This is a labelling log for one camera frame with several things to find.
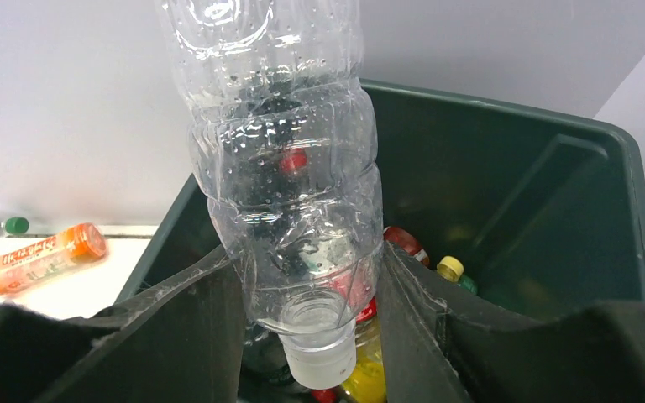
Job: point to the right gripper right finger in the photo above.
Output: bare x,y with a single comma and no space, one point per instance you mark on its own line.
443,344

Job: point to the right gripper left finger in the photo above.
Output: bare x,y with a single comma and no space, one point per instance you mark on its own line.
178,341

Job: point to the yellow juice bottle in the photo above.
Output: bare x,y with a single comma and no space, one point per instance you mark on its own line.
366,384

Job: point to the green label tea bottle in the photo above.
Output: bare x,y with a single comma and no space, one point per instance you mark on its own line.
452,270

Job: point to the crushed clear unlabelled bottle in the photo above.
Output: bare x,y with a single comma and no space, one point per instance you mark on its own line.
283,144

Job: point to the amber tea bottle red label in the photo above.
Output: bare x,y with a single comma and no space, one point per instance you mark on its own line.
409,243

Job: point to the clear bottle red label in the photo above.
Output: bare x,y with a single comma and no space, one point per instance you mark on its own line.
367,311

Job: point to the dark green trash bin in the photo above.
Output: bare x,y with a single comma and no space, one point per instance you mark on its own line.
547,210

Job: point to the orange drink bottle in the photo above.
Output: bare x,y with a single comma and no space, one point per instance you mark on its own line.
39,262

